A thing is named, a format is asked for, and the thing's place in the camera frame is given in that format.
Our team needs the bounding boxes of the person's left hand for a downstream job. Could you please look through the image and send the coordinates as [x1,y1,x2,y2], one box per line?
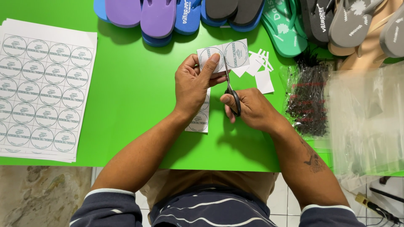
[174,53,228,119]

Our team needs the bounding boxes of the person's right hand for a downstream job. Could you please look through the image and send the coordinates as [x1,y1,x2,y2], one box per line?
[220,88,285,133]

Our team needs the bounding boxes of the black-handled scissors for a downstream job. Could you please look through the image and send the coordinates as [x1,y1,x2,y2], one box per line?
[223,60,242,118]

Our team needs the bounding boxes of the white round-label sticker strip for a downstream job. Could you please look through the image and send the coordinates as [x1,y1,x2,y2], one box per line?
[185,38,250,133]

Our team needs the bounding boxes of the large white paper scrap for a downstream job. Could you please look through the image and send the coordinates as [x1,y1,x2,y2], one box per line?
[255,70,275,95]

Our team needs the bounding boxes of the thin white paper offcuts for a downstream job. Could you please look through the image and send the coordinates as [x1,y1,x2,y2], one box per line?
[256,49,274,72]

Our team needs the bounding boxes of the bag of black plastic fasteners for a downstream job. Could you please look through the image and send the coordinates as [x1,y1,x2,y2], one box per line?
[279,52,332,141]

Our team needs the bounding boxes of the row of colourful flip-flops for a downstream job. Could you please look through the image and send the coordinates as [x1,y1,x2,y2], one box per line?
[93,0,404,71]

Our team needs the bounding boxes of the person's tan shorts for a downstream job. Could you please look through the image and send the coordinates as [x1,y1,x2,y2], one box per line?
[139,169,280,218]

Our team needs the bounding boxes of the stack of clear plastic bags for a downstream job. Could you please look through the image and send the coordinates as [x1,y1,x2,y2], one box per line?
[324,61,404,191]

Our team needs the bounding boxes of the stack of round-label sticker sheets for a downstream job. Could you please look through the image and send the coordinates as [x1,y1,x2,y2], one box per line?
[0,18,98,163]

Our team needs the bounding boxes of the black rod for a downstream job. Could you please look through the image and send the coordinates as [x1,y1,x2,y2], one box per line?
[369,187,404,204]

